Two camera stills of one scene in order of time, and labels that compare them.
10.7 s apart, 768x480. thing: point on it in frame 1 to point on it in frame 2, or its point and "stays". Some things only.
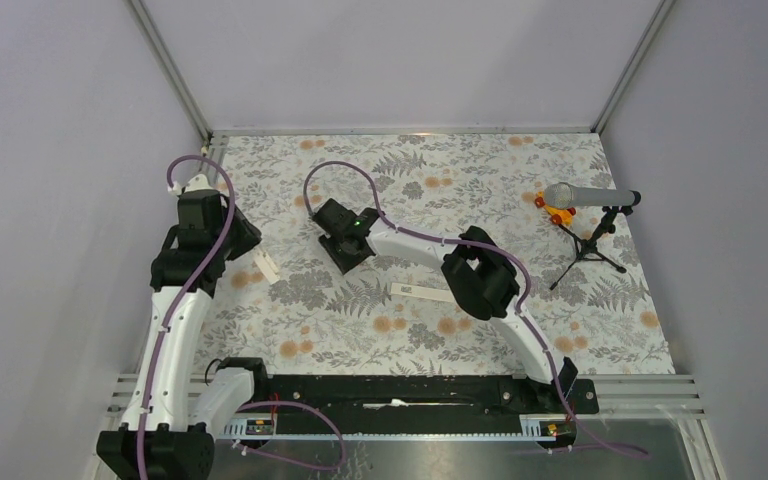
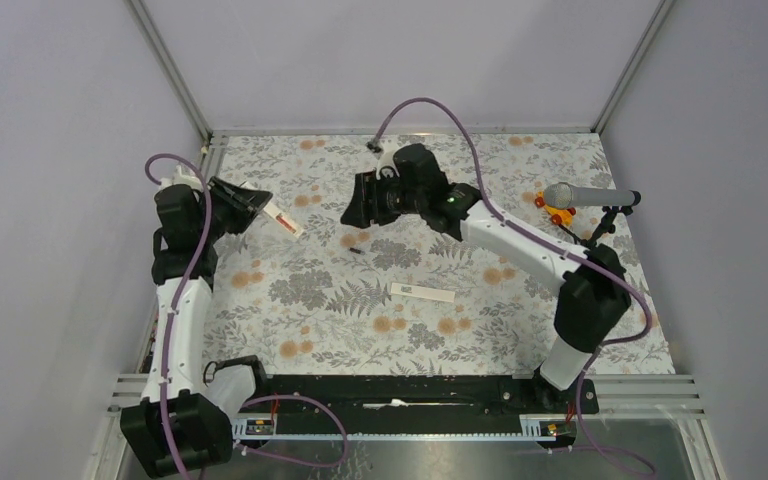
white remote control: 267,265 to 279,216
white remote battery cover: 422,292 stays
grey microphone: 563,195 stays
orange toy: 558,215 stays
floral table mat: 547,198 stays
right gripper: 344,264 to 360,212
